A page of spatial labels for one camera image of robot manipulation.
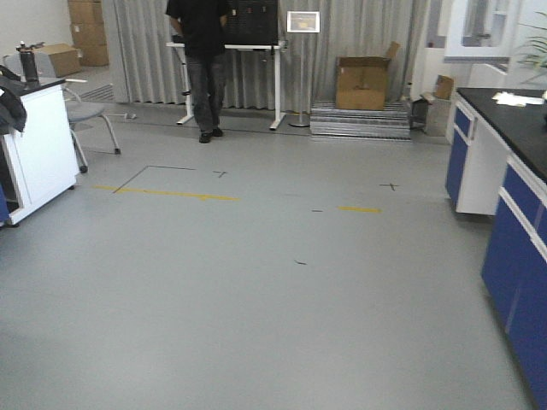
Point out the blue lab bench cabinet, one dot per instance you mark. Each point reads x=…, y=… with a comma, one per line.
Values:
x=497, y=167

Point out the grey curtain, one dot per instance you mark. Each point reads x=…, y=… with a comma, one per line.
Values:
x=145, y=70

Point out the stack of metal grates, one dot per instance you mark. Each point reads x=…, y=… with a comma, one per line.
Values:
x=391, y=123

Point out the large open cardboard box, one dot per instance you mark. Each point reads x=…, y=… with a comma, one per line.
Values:
x=362, y=82

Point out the white standing desk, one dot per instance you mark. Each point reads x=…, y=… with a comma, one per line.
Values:
x=274, y=50

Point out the sign on metal stand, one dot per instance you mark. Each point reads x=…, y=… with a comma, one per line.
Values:
x=303, y=23

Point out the person in black clothes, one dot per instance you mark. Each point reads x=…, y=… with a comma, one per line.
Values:
x=201, y=24

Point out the grey office chair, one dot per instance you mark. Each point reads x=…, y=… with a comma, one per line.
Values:
x=77, y=110

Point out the stacked cardboard boxes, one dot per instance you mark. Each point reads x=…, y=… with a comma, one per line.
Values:
x=88, y=32

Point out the cardboard box on floor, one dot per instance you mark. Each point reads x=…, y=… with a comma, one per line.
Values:
x=64, y=59

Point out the black jacket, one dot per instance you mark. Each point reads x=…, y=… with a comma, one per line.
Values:
x=13, y=112

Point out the black water bottle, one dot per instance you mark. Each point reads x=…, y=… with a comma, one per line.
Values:
x=28, y=62

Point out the small cardboard box by wall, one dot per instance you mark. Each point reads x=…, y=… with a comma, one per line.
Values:
x=443, y=87

